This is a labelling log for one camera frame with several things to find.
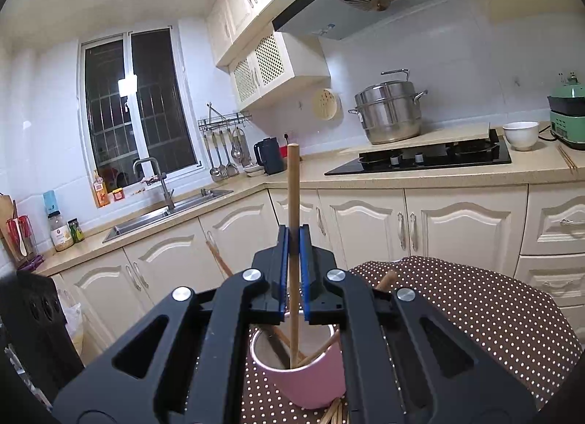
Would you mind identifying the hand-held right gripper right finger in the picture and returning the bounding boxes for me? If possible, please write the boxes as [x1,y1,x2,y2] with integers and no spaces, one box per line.
[300,224,536,424]

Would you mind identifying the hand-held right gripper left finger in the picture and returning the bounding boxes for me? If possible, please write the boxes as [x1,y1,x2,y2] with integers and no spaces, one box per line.
[52,225,290,424]

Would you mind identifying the pink cup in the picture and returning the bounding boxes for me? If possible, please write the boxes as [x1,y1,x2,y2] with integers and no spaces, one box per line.
[249,312,348,410]

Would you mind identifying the dark brown wooden chopstick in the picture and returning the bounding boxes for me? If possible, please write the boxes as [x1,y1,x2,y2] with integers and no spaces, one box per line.
[205,241,308,361]
[299,270,397,367]

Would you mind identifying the metal spatula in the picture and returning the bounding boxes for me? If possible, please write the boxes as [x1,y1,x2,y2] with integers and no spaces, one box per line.
[222,130,239,178]

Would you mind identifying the black kettle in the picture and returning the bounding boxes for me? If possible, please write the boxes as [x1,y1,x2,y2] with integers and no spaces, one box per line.
[253,137,286,175]

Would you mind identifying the metal ladle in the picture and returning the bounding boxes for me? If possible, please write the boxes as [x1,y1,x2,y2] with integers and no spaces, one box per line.
[207,132,224,182]

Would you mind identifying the metal faucet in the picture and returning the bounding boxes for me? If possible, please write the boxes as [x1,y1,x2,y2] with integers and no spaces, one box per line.
[133,158,176,211]

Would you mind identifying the stainless steel sink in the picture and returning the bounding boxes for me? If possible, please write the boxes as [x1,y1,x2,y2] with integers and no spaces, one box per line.
[103,189,234,243]

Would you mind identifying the cream lower cabinets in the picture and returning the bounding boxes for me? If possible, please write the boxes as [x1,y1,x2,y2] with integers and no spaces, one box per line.
[50,184,585,361]

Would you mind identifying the cream cabinets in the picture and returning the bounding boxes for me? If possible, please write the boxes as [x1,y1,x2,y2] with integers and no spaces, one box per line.
[205,0,332,109]
[50,184,585,361]

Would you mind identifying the black gas stove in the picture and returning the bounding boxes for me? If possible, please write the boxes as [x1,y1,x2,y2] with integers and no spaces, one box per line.
[324,129,513,177]

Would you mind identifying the stainless steel steamer pot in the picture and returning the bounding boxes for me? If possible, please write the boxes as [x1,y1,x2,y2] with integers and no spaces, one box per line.
[348,69,429,145]

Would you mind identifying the brown polka-dot tablecloth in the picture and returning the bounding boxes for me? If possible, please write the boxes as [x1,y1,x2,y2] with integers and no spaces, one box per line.
[238,256,585,424]

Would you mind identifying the orange bottle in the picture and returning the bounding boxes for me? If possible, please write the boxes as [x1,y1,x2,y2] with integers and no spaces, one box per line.
[93,171,111,208]

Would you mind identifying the beige board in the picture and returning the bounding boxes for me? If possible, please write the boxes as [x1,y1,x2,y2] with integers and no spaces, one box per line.
[340,121,492,155]

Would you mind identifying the white framed window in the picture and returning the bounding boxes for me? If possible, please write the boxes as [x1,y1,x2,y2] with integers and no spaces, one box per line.
[80,26,202,178]

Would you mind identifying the cream upper cabinets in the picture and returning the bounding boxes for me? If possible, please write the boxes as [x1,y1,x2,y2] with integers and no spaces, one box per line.
[205,0,332,109]

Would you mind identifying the white plastic bag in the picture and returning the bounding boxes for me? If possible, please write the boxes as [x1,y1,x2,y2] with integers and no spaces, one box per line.
[61,300,85,361]

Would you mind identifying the white-lidded jar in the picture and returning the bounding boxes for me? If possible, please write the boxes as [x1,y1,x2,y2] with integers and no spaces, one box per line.
[48,210,74,252]

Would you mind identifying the blue-capped bottle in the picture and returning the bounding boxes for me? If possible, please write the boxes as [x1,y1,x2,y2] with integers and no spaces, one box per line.
[43,191,60,224]

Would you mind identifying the black perforated appliance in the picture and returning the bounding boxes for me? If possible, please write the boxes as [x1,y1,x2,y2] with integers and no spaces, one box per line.
[0,269,85,402]

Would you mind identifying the white bowl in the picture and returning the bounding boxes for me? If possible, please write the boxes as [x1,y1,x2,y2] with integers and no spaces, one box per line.
[503,121,540,151]

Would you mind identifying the red utensil holder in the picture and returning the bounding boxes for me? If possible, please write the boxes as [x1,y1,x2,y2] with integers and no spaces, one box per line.
[5,215,35,265]

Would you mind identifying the pair of counter chopsticks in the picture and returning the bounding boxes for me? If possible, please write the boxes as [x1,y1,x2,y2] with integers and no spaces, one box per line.
[556,145,579,173]

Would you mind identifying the green electric cooker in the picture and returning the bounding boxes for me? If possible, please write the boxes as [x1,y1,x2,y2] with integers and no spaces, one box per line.
[547,72,585,151]

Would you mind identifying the wall utensil rack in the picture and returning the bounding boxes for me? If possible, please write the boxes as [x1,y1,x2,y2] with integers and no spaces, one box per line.
[198,103,253,133]

